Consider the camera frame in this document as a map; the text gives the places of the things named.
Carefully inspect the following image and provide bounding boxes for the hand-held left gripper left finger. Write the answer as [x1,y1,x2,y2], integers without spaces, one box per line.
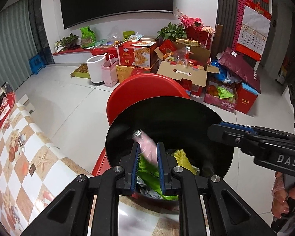
[21,142,141,236]

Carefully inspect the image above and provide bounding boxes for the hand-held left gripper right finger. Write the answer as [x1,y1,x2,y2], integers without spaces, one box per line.
[156,142,277,236]

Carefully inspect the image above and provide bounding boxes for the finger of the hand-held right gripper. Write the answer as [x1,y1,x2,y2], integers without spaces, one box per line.
[219,122,258,134]
[208,124,261,153]

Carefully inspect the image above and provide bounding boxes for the green plastic bag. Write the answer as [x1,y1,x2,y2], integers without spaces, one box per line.
[137,154,179,201]

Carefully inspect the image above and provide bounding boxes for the pink plastic wrapper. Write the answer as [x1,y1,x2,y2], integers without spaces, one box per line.
[132,129,161,165]

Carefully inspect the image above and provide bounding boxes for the yellow foam fruit net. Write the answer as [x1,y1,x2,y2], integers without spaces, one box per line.
[173,149,199,175]

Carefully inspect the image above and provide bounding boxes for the black round bin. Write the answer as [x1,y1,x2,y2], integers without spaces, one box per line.
[105,98,234,214]

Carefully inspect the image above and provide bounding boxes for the person's right hand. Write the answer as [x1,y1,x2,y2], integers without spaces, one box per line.
[271,172,295,219]

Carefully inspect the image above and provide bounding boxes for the red gift box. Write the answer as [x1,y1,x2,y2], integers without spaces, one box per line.
[235,82,259,115]

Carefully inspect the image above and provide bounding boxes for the red fruit box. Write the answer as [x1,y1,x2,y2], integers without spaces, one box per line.
[204,84,238,113]

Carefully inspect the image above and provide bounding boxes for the blue plastic bag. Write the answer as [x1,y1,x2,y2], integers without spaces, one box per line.
[210,60,233,83]

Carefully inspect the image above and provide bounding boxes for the maroon garment bag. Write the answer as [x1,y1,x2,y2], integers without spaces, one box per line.
[218,47,261,94]

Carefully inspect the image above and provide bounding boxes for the open cardboard box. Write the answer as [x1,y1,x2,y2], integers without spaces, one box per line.
[154,41,220,81]

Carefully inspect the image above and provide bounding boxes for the red plastic chair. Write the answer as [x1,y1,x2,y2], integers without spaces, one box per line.
[91,74,191,177]

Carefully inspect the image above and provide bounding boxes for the yellow gift box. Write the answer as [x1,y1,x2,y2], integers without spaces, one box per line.
[115,64,153,83]

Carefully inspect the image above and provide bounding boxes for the red flower basket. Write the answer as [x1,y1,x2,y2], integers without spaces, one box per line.
[185,26,213,50]

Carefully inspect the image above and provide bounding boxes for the pink gift bag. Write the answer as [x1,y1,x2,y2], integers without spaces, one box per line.
[101,53,120,87]

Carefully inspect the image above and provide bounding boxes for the white cylindrical bin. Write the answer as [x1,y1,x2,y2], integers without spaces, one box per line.
[86,55,107,85]

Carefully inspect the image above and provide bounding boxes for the tray of brown fruits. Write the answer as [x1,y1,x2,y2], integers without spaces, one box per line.
[71,63,91,79]

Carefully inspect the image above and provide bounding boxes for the red waffle box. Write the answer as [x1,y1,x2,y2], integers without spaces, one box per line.
[117,41,158,69]

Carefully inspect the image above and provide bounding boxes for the pink artificial flowers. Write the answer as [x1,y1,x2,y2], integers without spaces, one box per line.
[176,8,215,33]

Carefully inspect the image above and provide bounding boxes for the leafy potted plant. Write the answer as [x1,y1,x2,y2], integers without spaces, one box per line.
[157,22,187,41]

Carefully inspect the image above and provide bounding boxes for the low white television bench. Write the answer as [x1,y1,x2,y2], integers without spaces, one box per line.
[52,45,118,65]

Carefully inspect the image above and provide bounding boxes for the lime green box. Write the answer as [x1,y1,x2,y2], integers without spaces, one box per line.
[123,31,136,42]

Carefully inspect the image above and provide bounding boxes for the green snack bag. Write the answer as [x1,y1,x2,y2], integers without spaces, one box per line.
[80,26,96,48]

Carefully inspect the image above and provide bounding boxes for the blue plastic stool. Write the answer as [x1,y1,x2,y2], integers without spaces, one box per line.
[28,55,47,75]

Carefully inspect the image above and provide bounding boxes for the trailing potted plant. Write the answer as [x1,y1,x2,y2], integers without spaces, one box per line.
[55,33,79,51]

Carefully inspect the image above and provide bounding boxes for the round red table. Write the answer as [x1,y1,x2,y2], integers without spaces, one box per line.
[0,82,16,126]

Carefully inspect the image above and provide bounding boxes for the dark glass cabinet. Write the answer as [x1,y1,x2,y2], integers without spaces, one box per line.
[28,0,53,65]

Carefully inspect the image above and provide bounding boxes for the large black television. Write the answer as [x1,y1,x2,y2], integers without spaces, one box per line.
[59,0,174,30]

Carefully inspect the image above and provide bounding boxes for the grey curtain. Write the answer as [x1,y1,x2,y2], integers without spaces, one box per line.
[0,0,40,84]

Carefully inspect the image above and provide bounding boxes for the wall calendar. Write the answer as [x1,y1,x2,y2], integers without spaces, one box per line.
[237,1,272,62]

